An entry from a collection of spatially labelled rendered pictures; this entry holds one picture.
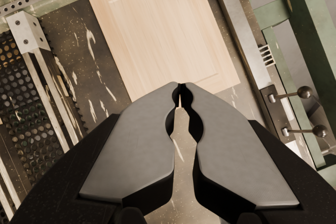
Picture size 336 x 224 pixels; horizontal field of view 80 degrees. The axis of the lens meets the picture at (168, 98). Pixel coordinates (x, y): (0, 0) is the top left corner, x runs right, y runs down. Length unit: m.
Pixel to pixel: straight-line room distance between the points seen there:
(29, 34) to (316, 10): 0.93
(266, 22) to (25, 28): 0.82
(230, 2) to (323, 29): 0.31
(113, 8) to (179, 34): 0.25
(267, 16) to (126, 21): 0.51
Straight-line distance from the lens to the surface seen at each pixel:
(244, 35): 0.75
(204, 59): 0.72
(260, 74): 0.75
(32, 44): 0.79
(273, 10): 0.89
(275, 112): 0.76
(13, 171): 0.90
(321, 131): 0.71
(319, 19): 0.86
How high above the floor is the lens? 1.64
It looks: 35 degrees down
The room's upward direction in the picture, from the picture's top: 158 degrees clockwise
